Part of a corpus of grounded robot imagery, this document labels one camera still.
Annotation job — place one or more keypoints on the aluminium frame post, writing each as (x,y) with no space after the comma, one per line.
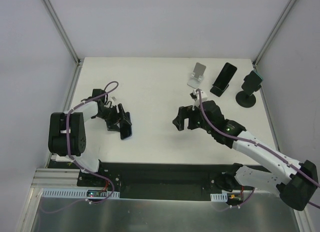
(61,31)
(274,31)

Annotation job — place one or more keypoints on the right white cable duct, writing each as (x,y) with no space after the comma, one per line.
(223,197)

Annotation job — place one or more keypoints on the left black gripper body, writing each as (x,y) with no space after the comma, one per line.
(119,118)

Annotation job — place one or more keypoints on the right aluminium frame post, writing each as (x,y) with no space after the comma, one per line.
(274,31)

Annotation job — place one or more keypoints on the left white cable duct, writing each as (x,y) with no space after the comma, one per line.
(79,194)

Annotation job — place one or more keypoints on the left aluminium frame post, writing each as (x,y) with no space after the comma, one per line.
(61,31)

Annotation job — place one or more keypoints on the black round phone stand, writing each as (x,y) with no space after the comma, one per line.
(246,98)

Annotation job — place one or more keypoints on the white cable duct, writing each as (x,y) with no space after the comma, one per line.
(223,197)
(79,194)

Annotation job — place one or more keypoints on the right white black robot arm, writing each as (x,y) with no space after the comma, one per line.
(293,181)

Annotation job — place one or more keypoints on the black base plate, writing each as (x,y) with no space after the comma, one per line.
(177,182)

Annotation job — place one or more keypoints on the silver phone stand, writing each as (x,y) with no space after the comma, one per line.
(197,75)

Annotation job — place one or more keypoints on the dark blue phone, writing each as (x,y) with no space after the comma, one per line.
(125,130)

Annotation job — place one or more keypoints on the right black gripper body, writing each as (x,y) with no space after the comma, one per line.
(191,117)

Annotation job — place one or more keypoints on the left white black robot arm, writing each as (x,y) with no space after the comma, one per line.
(67,135)

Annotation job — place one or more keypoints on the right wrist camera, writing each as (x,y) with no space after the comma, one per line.
(198,96)

